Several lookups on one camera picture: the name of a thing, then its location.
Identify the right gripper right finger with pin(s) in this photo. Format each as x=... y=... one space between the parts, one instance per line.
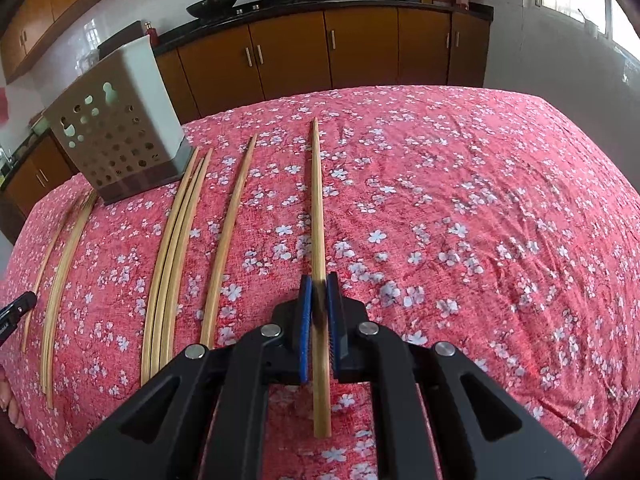
x=436 y=413

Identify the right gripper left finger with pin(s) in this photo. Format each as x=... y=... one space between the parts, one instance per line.
x=203 y=414

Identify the bamboo chopstick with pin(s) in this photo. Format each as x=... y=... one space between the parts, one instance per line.
x=56 y=294
x=320 y=338
x=159 y=269
x=182 y=254
x=212 y=298
x=163 y=288
x=43 y=266

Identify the lower wooden kitchen cabinets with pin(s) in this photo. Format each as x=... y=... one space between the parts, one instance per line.
x=285 y=50

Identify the wooden kitchen cabinets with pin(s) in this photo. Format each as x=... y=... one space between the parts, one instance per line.
x=30 y=28
x=285 y=50

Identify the upper wooden kitchen cabinets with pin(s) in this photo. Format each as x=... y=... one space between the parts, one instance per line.
x=30 y=28

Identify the black wok with utensils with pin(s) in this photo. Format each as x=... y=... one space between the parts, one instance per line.
x=210 y=9

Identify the person's left hand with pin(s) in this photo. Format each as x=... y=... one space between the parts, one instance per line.
x=9 y=404

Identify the pink floral tablecloth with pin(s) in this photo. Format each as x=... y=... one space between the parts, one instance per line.
x=482 y=217

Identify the perforated metal utensil holder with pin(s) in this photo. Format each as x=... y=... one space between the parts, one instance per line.
x=117 y=125

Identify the dark wooden cutting board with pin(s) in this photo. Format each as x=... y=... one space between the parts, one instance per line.
x=130 y=33

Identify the red bottle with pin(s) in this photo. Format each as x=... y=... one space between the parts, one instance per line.
x=151 y=32

